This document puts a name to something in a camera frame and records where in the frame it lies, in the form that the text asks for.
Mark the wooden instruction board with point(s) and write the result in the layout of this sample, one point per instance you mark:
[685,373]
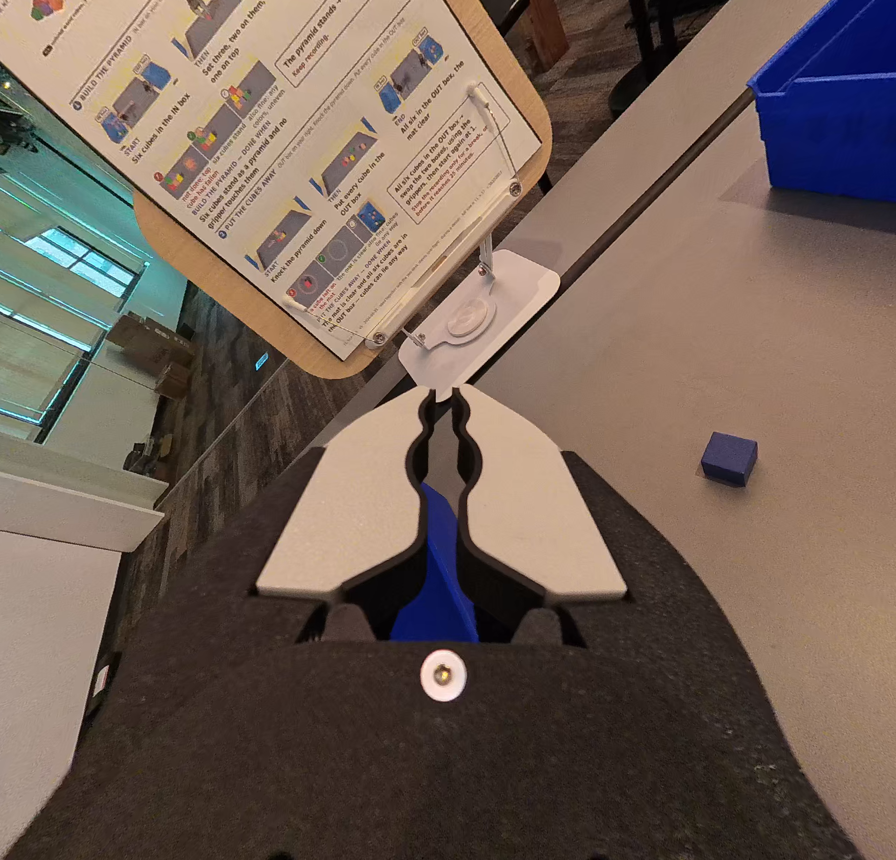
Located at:
[280,139]

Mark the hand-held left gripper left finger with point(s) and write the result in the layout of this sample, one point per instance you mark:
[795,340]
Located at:
[343,517]

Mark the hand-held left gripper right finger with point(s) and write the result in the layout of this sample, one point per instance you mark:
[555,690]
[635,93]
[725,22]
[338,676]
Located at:
[546,517]

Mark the blue plastic bin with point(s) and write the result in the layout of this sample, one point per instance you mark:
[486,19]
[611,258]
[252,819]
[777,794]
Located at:
[833,132]
[437,580]

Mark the wooden pillar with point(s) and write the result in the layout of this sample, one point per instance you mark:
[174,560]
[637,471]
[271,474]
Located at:
[546,20]

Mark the cardboard box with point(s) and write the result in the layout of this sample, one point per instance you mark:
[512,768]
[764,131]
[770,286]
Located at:
[143,335]
[173,380]

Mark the blue cube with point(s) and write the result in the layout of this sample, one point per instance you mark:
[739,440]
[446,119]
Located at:
[728,457]

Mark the small paned window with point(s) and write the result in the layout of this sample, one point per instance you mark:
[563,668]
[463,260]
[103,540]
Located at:
[77,265]

